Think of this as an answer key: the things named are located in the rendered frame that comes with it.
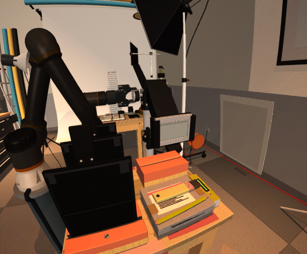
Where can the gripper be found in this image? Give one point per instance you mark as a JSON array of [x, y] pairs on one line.
[[115, 96]]

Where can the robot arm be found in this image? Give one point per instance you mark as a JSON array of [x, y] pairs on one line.
[[38, 79]]

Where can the silver focus lock knob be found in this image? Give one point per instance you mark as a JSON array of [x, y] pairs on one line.
[[135, 95]]

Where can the white light stand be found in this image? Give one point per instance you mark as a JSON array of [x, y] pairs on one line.
[[184, 92]]

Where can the orange slotted slide rest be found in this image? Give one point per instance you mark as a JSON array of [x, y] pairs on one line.
[[161, 169]]

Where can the orange film holder rack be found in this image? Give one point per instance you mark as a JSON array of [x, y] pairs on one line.
[[103, 240]]

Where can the white model tower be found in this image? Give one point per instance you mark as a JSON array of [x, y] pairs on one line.
[[113, 80]]

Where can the open notebook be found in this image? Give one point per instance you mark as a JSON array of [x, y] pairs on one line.
[[112, 117]]

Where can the small wooden table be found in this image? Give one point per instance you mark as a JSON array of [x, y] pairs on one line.
[[128, 125]]

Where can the dark small bottle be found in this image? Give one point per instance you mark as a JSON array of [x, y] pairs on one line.
[[161, 72]]

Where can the black flag plate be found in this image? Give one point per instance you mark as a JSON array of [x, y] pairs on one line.
[[133, 54]]

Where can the white paper backdrop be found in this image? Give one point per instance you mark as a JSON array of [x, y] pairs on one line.
[[95, 53]]

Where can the black softbox lamp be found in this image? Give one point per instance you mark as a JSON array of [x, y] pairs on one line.
[[163, 23]]

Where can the yellow tag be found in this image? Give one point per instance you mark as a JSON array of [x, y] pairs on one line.
[[173, 192]]

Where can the teal backdrop roll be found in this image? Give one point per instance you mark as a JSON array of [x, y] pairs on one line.
[[76, 2]]

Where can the black paper roll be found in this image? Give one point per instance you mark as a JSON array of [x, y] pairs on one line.
[[21, 79]]

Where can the pink eraser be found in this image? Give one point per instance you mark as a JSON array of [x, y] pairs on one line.
[[189, 185]]

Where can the yellow paper roll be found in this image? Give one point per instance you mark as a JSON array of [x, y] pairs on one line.
[[16, 84]]

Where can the brown eraser block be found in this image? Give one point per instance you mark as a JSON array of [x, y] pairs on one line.
[[153, 208]]

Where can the white cone spotlight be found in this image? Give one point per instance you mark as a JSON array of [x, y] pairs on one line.
[[18, 60]]

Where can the blue paper roll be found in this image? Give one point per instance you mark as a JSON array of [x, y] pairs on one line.
[[10, 87]]

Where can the cream printed card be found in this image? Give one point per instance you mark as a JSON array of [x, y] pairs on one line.
[[178, 203]]

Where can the yellow light meter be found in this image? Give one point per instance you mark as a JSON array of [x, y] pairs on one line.
[[204, 189]]

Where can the grey leaning panel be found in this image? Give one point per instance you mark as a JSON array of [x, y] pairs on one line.
[[244, 132]]

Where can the white stepladder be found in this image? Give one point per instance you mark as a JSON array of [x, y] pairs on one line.
[[4, 90]]

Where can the yellow pencil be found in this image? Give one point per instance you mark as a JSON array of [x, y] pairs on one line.
[[182, 210]]

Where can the grey flat box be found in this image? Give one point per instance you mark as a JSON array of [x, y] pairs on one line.
[[179, 222]]

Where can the wooden work table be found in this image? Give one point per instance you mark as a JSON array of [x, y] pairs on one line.
[[193, 243]]

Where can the black framed picture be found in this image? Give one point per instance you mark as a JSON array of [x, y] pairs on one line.
[[285, 31]]

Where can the white tripod leg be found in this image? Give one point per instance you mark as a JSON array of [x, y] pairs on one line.
[[301, 210]]

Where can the white camera stand column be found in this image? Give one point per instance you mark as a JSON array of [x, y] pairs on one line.
[[148, 132]]

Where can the black spring back frame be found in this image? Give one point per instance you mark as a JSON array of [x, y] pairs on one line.
[[173, 129]]

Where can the white wall outlet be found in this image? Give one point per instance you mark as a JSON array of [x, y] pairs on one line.
[[207, 129]]

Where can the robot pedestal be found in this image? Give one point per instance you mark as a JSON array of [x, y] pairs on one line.
[[46, 217]]

